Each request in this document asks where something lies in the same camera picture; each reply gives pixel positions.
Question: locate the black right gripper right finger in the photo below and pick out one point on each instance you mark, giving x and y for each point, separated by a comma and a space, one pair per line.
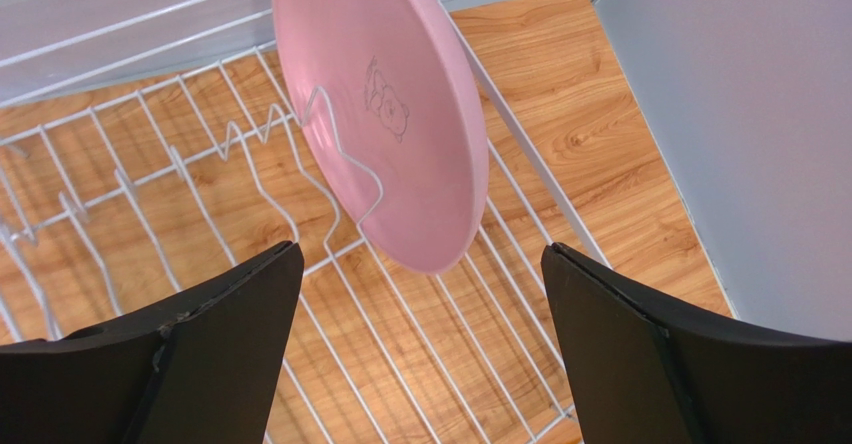
646, 367

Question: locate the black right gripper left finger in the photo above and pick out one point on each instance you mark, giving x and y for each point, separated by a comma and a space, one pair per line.
200, 366

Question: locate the pink plate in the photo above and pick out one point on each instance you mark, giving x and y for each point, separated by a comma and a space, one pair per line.
393, 117

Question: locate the white wire dish rack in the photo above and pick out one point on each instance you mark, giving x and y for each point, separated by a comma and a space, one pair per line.
115, 199

